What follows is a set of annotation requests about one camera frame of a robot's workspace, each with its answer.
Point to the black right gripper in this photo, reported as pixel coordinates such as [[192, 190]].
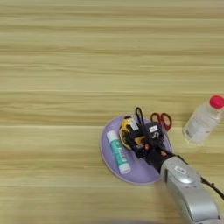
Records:
[[154, 153]]

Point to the clear bottle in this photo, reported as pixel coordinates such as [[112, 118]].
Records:
[[202, 122]]

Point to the yellow black tape measure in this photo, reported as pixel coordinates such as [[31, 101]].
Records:
[[126, 131]]

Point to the small black box, white label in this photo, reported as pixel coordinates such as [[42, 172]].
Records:
[[153, 130]]

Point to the white and teal glue stick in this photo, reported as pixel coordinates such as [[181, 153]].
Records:
[[118, 151]]

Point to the purple round plate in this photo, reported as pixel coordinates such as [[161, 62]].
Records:
[[140, 172]]

